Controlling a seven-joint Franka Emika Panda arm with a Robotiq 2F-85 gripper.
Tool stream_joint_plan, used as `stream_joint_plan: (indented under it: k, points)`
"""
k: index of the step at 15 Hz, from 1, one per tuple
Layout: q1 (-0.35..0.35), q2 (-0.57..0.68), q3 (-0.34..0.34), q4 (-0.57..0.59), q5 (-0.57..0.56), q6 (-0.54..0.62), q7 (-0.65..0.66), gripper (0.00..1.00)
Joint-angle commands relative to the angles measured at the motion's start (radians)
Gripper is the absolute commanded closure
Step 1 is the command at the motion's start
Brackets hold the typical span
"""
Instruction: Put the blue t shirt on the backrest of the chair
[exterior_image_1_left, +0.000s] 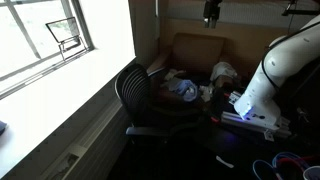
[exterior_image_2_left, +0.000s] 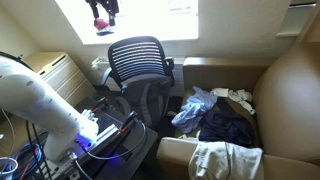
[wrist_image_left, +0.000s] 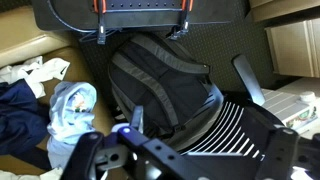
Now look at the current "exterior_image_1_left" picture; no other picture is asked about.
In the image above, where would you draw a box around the blue hose coil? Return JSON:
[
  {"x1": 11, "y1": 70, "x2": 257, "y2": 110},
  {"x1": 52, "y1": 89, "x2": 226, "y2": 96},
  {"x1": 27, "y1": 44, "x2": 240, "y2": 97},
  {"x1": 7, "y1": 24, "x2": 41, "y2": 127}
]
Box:
[{"x1": 252, "y1": 151, "x2": 313, "y2": 180}]

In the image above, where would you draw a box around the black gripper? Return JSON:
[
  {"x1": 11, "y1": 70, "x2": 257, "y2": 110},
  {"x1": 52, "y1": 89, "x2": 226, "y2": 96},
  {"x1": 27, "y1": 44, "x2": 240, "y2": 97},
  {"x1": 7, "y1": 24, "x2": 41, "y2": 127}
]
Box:
[{"x1": 203, "y1": 0, "x2": 222, "y2": 28}]

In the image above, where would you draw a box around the white cup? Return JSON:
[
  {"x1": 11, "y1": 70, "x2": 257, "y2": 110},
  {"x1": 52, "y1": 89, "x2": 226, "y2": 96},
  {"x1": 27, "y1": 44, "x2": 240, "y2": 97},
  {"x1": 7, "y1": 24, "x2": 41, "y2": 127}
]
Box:
[{"x1": 303, "y1": 166, "x2": 320, "y2": 180}]

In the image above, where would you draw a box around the framed panel on windowsill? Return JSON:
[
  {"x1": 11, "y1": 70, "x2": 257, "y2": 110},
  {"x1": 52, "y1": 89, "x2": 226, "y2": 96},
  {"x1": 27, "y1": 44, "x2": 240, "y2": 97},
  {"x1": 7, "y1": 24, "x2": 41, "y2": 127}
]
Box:
[{"x1": 46, "y1": 17, "x2": 87, "y2": 61}]

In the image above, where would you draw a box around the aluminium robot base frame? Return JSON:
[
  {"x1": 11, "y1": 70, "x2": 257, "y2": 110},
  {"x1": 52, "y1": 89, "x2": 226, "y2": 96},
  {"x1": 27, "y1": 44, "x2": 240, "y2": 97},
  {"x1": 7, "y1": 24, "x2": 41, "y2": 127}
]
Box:
[{"x1": 221, "y1": 100, "x2": 291, "y2": 141}]

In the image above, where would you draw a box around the dark navy garment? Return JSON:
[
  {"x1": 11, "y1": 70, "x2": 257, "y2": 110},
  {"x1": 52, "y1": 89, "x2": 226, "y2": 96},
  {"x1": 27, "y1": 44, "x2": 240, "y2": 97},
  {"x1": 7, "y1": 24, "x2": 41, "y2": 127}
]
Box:
[{"x1": 188, "y1": 76, "x2": 211, "y2": 87}]

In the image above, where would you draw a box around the light blue printed t shirt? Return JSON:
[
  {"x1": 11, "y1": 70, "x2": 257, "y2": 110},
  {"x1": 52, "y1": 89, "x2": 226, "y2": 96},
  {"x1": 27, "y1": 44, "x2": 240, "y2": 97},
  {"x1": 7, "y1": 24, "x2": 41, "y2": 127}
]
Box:
[{"x1": 168, "y1": 78, "x2": 199, "y2": 102}]

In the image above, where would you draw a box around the white patterned cloth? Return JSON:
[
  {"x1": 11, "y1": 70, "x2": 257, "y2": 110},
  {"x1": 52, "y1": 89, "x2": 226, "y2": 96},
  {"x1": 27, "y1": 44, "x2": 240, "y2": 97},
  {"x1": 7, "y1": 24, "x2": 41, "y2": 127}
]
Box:
[{"x1": 199, "y1": 84, "x2": 215, "y2": 102}]

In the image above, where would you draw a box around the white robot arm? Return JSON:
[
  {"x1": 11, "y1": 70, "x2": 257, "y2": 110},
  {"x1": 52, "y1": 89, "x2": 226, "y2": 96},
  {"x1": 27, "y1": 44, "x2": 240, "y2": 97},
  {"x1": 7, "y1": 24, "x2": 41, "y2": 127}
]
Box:
[{"x1": 234, "y1": 15, "x2": 320, "y2": 126}]

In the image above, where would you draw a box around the black office chair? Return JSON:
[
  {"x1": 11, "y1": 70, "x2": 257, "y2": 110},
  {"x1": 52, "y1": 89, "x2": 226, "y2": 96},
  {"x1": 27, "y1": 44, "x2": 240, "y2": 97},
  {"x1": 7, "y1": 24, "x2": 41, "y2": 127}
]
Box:
[{"x1": 115, "y1": 64, "x2": 200, "y2": 138}]

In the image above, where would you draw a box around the brown leather armchair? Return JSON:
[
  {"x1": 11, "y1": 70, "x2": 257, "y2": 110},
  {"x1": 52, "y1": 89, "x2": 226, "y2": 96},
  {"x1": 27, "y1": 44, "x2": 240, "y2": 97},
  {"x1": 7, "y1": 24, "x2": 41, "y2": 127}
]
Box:
[{"x1": 147, "y1": 33, "x2": 241, "y2": 110}]

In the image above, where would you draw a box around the white nike sock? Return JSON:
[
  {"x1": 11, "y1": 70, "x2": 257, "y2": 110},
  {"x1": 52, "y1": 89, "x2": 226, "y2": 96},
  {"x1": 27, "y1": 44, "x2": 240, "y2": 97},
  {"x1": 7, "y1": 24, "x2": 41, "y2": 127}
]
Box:
[{"x1": 164, "y1": 69, "x2": 184, "y2": 81}]

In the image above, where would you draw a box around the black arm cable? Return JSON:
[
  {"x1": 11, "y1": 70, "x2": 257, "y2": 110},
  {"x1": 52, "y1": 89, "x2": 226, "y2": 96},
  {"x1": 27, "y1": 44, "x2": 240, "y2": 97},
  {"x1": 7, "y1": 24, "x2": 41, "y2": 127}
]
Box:
[{"x1": 260, "y1": 19, "x2": 320, "y2": 94}]

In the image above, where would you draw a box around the white tape strip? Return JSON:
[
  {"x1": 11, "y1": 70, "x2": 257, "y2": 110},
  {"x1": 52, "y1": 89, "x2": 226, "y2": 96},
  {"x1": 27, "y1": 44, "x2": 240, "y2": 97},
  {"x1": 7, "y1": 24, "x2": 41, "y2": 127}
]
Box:
[{"x1": 216, "y1": 155, "x2": 234, "y2": 168}]

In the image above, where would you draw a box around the white cloth on armrest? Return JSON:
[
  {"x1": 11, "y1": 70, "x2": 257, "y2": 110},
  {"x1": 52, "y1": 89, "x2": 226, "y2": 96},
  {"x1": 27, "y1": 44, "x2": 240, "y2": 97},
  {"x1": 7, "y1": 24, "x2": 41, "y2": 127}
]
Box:
[{"x1": 210, "y1": 62, "x2": 237, "y2": 81}]

